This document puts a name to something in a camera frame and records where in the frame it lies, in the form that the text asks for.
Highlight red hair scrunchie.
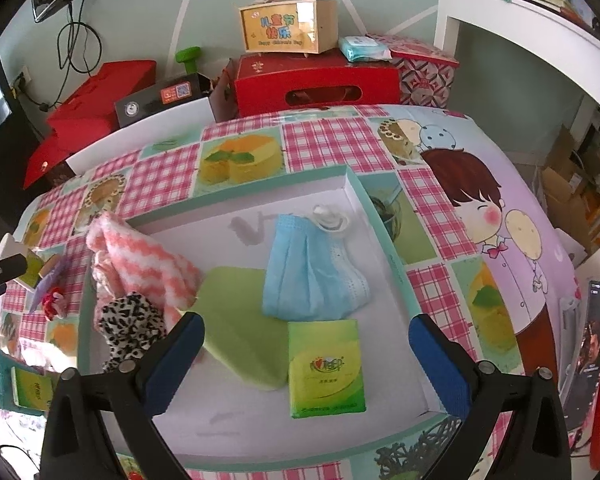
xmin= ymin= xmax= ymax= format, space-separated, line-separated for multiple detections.
xmin=41 ymin=286 xmax=68 ymax=321

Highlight leopard print scrunchie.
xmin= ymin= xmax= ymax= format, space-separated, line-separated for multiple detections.
xmin=96 ymin=292 xmax=166 ymax=372

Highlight green tissue pack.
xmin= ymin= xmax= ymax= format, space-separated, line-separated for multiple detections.
xmin=288 ymin=318 xmax=366 ymax=419
xmin=10 ymin=367 xmax=54 ymax=412

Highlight tan wooden block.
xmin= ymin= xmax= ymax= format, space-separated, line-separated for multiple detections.
xmin=38 ymin=254 xmax=62 ymax=278

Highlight phone on stand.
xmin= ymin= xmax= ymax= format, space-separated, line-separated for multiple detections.
xmin=559 ymin=280 xmax=600 ymax=431

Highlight pink white striped towel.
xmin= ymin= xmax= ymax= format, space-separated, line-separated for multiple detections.
xmin=85 ymin=212 xmax=202 ymax=330

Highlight black cabinet with screen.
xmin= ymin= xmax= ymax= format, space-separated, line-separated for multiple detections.
xmin=0 ymin=58 xmax=50 ymax=228

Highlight patchwork cartoon tablecloth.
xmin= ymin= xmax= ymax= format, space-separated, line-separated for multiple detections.
xmin=0 ymin=103 xmax=581 ymax=480

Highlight red paper gift bag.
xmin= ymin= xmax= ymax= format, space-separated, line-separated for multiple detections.
xmin=23 ymin=60 xmax=157 ymax=190

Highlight green cloth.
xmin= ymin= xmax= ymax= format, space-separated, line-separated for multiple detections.
xmin=178 ymin=266 xmax=288 ymax=391

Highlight black box with labels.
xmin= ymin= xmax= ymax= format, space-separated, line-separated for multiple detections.
xmin=114 ymin=74 xmax=212 ymax=128

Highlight blue surgical face mask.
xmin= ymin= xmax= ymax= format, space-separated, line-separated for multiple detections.
xmin=262 ymin=214 xmax=372 ymax=322

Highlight white foam board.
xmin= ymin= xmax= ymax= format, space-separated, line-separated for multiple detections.
xmin=67 ymin=98 xmax=215 ymax=174

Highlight green dumbbell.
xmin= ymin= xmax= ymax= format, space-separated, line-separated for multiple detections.
xmin=175 ymin=46 xmax=202 ymax=75

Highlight red gift box with window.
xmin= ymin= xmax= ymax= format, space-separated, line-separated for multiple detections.
xmin=233 ymin=49 xmax=400 ymax=117

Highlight red white patterned box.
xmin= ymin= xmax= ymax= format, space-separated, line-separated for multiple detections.
xmin=370 ymin=35 xmax=460 ymax=108

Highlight white shelf unit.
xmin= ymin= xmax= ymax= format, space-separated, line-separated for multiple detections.
xmin=434 ymin=0 xmax=600 ymax=106

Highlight wet wipes pack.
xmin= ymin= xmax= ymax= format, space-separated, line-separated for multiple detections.
xmin=338 ymin=36 xmax=391 ymax=63

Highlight yellow wooden gift case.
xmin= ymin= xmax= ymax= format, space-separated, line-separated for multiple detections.
xmin=239 ymin=0 xmax=339 ymax=56

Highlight black hanging cables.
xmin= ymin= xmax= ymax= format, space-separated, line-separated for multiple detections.
xmin=17 ymin=0 xmax=104 ymax=114

